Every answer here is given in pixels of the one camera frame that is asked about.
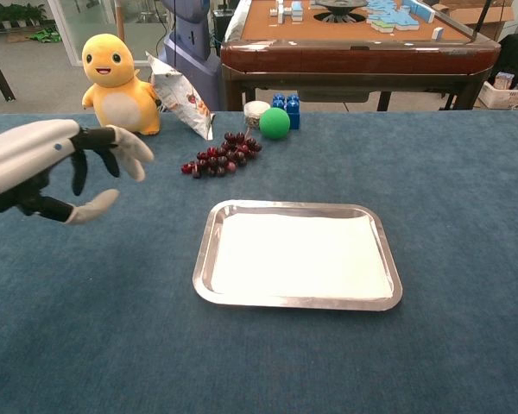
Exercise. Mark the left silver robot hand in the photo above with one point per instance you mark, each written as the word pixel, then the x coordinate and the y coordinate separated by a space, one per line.
pixel 21 151

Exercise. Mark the white paper napkin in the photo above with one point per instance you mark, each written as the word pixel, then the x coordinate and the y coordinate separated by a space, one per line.
pixel 298 254

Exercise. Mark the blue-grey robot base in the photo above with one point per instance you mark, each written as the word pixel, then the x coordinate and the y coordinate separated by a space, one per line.
pixel 192 43

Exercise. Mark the stainless steel tray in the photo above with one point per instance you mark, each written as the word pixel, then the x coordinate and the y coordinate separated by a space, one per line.
pixel 293 303

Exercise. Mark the yellow plush dinosaur toy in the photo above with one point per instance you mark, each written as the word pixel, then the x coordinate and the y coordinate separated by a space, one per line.
pixel 116 99

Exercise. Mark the green object on floor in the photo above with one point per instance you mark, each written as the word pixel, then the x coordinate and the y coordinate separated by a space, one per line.
pixel 45 35

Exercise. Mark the green potted plants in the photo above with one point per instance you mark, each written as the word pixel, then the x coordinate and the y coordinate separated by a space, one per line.
pixel 13 14

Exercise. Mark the white snack bag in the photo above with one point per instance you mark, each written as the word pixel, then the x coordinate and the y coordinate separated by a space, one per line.
pixel 181 99

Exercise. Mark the red grape bunch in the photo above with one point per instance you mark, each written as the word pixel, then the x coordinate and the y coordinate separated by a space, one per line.
pixel 224 157

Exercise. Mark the clear jar white lid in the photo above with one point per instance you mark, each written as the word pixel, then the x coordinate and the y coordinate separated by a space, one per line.
pixel 254 111

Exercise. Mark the green ball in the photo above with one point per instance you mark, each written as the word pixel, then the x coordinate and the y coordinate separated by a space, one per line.
pixel 275 123

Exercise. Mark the blue building block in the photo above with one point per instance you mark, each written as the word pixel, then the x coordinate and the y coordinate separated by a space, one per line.
pixel 294 108

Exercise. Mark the white mahjong tile cluster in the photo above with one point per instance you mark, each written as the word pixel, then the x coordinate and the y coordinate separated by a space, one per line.
pixel 291 12

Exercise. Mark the brown mahjong table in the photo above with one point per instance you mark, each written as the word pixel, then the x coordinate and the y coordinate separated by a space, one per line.
pixel 349 56

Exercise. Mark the blue mahjong tile pile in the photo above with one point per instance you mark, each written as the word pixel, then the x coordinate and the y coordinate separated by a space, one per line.
pixel 390 17

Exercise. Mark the long mahjong tile row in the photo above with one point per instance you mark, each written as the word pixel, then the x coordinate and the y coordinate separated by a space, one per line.
pixel 423 10

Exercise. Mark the single white mahjong tile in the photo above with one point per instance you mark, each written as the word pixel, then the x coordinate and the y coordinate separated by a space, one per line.
pixel 437 33

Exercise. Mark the white storage crate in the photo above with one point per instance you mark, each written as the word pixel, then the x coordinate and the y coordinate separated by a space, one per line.
pixel 494 97

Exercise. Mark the black bag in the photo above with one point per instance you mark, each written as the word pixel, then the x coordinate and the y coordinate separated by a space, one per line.
pixel 516 56

